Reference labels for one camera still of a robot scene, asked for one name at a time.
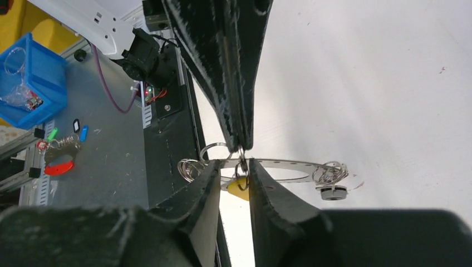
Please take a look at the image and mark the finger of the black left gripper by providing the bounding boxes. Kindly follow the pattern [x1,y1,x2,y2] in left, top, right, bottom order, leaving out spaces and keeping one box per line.
[225,1,273,151]
[163,1,244,152]

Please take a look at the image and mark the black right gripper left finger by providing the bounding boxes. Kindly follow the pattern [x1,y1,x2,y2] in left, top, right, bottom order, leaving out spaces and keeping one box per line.
[1,160,220,266]

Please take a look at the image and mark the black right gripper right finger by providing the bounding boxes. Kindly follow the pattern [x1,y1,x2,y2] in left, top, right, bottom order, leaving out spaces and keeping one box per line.
[248,159,471,266]

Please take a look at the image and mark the yellow key tag with key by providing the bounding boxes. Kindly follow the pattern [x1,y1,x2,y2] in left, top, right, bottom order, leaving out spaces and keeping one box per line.
[227,176,249,201]

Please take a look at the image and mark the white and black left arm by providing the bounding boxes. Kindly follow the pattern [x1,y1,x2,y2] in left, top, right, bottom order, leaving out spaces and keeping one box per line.
[33,1,272,152]

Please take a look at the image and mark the black key tag with key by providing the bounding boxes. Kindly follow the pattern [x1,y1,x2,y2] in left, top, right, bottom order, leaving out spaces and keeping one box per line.
[319,186,348,201]

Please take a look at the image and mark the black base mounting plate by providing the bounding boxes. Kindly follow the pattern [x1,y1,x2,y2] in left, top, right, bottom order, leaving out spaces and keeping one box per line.
[141,44,233,267]

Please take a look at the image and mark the blue plastic storage bin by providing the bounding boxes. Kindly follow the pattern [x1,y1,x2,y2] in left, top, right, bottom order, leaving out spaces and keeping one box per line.
[1,32,67,130]

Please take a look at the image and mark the yellow plastic storage bin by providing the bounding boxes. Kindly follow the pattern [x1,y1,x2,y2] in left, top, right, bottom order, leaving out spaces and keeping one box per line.
[1,0,80,55]

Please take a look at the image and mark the white slotted cable duct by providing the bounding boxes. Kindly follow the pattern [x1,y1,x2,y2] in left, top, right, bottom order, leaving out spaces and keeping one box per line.
[140,81,155,129]

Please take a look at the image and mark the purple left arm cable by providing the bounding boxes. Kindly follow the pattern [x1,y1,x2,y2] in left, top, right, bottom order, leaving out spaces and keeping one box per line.
[90,42,141,114]

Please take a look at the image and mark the spare ring plate with tags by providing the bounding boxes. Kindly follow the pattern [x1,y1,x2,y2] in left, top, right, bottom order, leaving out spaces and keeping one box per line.
[36,118,88,176]

